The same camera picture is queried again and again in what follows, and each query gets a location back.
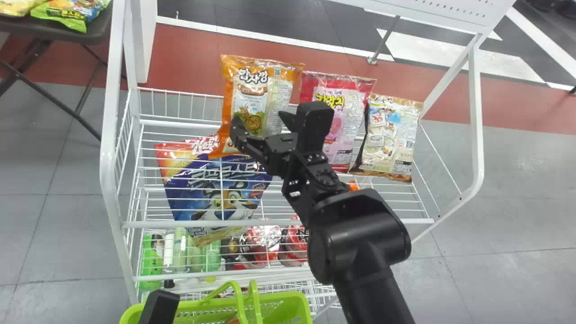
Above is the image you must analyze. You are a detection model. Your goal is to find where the beige snack packet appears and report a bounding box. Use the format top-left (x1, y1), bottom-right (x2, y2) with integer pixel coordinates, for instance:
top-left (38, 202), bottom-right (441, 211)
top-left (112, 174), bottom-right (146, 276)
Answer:
top-left (348, 93), bottom-right (424, 184)

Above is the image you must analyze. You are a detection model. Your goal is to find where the dark side table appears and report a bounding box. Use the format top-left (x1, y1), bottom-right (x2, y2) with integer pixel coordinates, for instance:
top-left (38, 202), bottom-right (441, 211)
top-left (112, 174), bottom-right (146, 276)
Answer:
top-left (0, 0), bottom-right (128, 143)

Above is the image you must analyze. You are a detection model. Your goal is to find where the pink snack packet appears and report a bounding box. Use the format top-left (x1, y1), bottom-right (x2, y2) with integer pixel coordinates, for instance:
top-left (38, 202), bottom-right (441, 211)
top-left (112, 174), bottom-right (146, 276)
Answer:
top-left (299, 71), bottom-right (377, 174)

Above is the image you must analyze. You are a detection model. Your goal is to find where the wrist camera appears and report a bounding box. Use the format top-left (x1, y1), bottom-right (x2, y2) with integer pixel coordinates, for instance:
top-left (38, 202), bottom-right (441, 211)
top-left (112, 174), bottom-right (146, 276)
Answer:
top-left (295, 101), bottom-right (335, 154)
top-left (138, 289), bottom-right (181, 324)

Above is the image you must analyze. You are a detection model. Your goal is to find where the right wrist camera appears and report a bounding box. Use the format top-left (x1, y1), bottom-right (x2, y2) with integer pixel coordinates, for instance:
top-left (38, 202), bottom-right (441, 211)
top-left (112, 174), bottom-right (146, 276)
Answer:
top-left (295, 101), bottom-right (335, 154)

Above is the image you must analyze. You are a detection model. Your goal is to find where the white bottle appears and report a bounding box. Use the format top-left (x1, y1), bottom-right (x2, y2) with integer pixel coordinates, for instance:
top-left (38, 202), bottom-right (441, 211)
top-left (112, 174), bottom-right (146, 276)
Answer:
top-left (163, 232), bottom-right (176, 289)

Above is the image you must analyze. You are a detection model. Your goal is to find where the orange snack packet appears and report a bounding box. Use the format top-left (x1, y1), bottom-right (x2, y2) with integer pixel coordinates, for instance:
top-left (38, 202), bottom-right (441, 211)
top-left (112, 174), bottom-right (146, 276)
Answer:
top-left (219, 54), bottom-right (306, 154)

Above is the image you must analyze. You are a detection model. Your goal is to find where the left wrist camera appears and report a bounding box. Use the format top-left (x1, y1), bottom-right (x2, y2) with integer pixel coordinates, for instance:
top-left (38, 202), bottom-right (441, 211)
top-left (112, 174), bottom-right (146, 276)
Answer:
top-left (138, 289), bottom-right (181, 324)

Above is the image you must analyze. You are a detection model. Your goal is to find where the white wire rack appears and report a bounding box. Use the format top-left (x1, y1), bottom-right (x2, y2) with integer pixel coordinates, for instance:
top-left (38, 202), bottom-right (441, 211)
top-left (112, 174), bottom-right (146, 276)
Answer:
top-left (99, 0), bottom-right (519, 318)

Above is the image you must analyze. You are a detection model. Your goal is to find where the pale green bottle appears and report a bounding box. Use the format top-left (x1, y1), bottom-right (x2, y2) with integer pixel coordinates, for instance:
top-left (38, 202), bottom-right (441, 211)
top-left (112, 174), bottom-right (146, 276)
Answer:
top-left (174, 227), bottom-right (190, 274)
top-left (203, 241), bottom-right (222, 273)

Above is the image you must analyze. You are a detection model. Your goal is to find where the blue cereal bag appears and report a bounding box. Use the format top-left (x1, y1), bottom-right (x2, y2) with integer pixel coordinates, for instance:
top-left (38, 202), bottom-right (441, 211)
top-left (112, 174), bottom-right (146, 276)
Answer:
top-left (164, 153), bottom-right (274, 247)

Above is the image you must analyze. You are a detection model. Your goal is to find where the black noodle cup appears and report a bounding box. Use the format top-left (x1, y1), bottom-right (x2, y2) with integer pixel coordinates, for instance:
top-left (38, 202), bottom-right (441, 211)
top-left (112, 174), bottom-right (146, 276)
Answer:
top-left (222, 237), bottom-right (246, 271)

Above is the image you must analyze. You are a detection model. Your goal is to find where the red noodle cup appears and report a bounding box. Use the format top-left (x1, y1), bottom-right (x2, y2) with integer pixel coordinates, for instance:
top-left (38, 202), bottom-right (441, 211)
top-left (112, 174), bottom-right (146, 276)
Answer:
top-left (243, 219), bottom-right (283, 269)
top-left (279, 215), bottom-right (311, 267)

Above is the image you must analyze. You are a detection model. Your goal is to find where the red snack packet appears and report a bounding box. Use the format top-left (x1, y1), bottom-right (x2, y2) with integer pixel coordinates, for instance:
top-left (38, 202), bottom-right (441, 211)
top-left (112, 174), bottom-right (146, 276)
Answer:
top-left (154, 134), bottom-right (225, 184)

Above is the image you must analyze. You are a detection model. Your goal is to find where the yellow snack packet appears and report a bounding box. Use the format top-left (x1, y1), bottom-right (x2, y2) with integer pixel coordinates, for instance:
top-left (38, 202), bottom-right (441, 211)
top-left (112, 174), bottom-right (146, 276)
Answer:
top-left (0, 0), bottom-right (47, 18)

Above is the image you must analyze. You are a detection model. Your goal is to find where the green snack packet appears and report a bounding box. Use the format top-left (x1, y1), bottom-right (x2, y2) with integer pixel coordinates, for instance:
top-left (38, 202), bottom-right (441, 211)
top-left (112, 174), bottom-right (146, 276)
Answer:
top-left (30, 0), bottom-right (112, 34)

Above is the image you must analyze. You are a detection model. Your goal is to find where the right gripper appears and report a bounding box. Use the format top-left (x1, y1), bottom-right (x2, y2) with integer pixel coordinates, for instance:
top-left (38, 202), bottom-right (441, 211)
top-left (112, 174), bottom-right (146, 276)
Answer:
top-left (229, 110), bottom-right (301, 179)

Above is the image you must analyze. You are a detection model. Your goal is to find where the green basket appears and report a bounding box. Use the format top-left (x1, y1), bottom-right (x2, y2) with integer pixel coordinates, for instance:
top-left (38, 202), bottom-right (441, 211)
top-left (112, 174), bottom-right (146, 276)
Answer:
top-left (119, 279), bottom-right (314, 324)

